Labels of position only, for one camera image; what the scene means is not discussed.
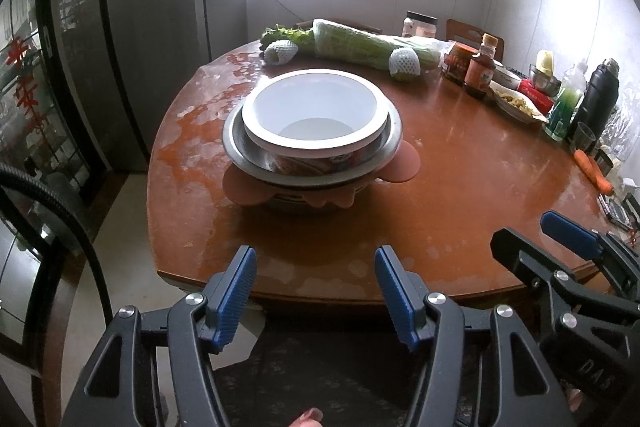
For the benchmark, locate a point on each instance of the wooden chair with cutout back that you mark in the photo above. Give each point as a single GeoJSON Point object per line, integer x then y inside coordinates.
{"type": "Point", "coordinates": [465, 32]}

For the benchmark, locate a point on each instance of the glass door cabinet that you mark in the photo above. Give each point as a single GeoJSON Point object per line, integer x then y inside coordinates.
{"type": "Point", "coordinates": [30, 107]}

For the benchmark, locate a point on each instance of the carrot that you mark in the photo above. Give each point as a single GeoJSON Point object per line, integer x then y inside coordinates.
{"type": "Point", "coordinates": [590, 169]}

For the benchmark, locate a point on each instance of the large foam net fruit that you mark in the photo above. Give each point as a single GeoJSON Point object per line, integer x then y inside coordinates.
{"type": "Point", "coordinates": [405, 64]}

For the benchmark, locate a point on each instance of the small steel cup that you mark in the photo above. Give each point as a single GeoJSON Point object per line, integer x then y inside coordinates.
{"type": "Point", "coordinates": [604, 163]}

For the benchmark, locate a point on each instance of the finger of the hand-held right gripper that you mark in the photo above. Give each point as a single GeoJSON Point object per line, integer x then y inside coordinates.
{"type": "Point", "coordinates": [530, 264]}
{"type": "Point", "coordinates": [570, 229]}

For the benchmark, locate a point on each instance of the green liquid plastic bottle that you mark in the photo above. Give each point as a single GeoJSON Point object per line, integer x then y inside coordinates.
{"type": "Point", "coordinates": [565, 107]}

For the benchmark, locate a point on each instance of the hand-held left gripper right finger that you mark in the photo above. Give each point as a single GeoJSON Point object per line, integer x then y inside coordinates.
{"type": "Point", "coordinates": [392, 297]}

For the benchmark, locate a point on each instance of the person's left hand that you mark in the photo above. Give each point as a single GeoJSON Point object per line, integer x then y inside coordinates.
{"type": "Point", "coordinates": [310, 418]}

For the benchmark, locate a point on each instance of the clear jar with black lid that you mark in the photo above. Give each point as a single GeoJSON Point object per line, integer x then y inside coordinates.
{"type": "Point", "coordinates": [420, 27]}

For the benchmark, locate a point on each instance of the red tissue box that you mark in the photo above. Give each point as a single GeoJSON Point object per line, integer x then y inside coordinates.
{"type": "Point", "coordinates": [537, 97]}

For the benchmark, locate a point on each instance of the glass cup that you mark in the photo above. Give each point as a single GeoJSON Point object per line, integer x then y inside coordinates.
{"type": "Point", "coordinates": [584, 138]}

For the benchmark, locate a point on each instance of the white oval dish of food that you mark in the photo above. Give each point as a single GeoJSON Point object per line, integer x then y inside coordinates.
{"type": "Point", "coordinates": [517, 104]}

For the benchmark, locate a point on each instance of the wrapped napa cabbage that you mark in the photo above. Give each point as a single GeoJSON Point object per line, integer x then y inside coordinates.
{"type": "Point", "coordinates": [360, 44]}

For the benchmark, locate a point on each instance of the clear plastic bag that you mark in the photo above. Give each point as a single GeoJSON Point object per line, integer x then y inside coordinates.
{"type": "Point", "coordinates": [622, 127]}

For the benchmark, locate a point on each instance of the dark patterned cloth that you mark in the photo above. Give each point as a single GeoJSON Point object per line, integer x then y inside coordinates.
{"type": "Point", "coordinates": [320, 372]}

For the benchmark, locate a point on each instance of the large steel bowl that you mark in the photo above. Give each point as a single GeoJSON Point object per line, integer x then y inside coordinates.
{"type": "Point", "coordinates": [250, 157]}

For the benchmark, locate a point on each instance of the small foam net fruit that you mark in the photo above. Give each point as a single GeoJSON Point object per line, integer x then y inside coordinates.
{"type": "Point", "coordinates": [280, 53]}

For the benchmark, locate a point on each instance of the green lettuce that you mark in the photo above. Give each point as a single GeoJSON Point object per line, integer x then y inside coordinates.
{"type": "Point", "coordinates": [290, 34]}

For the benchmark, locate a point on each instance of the grey refrigerator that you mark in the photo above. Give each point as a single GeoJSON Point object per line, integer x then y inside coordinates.
{"type": "Point", "coordinates": [150, 32]}

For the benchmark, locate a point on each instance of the sauce bottle with orange cap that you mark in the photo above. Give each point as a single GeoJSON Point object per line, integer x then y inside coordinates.
{"type": "Point", "coordinates": [480, 77]}

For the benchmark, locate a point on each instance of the white ceramic bowl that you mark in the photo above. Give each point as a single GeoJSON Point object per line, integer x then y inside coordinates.
{"type": "Point", "coordinates": [507, 79]}

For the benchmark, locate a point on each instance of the chili sauce jar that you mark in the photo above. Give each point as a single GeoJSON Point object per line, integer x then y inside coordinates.
{"type": "Point", "coordinates": [460, 67]}

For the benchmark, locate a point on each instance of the person's right hand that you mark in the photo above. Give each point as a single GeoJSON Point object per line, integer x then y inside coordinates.
{"type": "Point", "coordinates": [576, 402]}

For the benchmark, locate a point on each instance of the black thermos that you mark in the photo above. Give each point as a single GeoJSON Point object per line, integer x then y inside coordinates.
{"type": "Point", "coordinates": [597, 102]}

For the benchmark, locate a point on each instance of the small steel bowl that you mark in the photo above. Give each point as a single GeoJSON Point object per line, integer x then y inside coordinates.
{"type": "Point", "coordinates": [547, 84]}

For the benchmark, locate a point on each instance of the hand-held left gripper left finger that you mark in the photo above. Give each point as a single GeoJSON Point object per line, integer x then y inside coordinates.
{"type": "Point", "coordinates": [237, 297]}

